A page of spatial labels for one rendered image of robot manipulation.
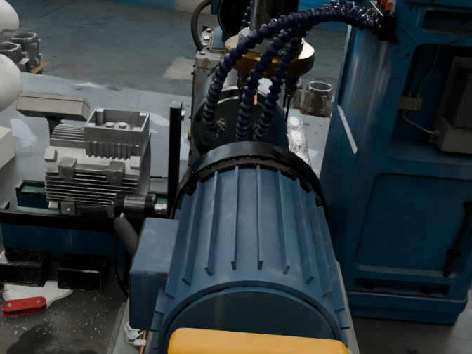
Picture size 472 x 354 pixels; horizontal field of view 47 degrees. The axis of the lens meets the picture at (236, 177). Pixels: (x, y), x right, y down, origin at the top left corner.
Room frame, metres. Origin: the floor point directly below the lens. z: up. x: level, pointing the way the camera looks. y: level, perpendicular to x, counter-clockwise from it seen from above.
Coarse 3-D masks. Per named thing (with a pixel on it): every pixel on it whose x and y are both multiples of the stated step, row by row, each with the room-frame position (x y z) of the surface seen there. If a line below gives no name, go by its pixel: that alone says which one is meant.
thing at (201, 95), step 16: (208, 80) 1.40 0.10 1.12; (224, 96) 1.27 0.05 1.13; (224, 112) 1.26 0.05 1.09; (256, 112) 1.26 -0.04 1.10; (192, 128) 1.26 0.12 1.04; (224, 128) 1.24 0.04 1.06; (256, 128) 1.24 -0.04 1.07; (272, 128) 1.27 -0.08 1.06; (208, 144) 1.26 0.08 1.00; (224, 144) 1.26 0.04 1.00
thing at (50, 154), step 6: (150, 138) 1.12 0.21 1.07; (48, 150) 0.98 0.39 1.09; (54, 150) 0.98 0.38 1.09; (48, 156) 0.97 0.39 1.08; (54, 156) 0.97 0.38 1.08; (132, 156) 0.99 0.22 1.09; (132, 162) 0.98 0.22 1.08; (138, 162) 0.98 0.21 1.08; (132, 168) 0.98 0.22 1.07; (138, 168) 0.98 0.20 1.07; (54, 204) 0.97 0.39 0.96; (60, 204) 0.98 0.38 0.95
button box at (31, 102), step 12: (24, 96) 1.27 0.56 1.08; (36, 96) 1.27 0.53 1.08; (48, 96) 1.28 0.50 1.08; (60, 96) 1.28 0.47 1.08; (72, 96) 1.28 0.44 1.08; (24, 108) 1.25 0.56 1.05; (36, 108) 1.26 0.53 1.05; (48, 108) 1.26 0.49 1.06; (60, 108) 1.26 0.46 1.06; (72, 108) 1.26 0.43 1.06; (84, 108) 1.28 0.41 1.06; (72, 120) 1.31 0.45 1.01; (84, 120) 1.30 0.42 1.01
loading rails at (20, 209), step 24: (24, 192) 1.07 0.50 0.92; (0, 216) 0.97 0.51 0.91; (24, 216) 0.97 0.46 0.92; (48, 216) 0.97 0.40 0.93; (72, 216) 0.98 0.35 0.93; (96, 216) 1.00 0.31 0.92; (24, 240) 0.97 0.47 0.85; (48, 240) 0.97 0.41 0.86; (72, 240) 0.97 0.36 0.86; (96, 240) 0.98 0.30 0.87; (120, 240) 0.98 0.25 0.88; (120, 264) 0.98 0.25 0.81
